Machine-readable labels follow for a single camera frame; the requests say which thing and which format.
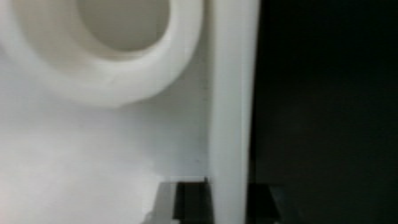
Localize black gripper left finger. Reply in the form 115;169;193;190
142;178;213;224

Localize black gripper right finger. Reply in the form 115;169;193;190
245;183;287;224

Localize white square tabletop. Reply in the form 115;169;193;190
0;0;259;224

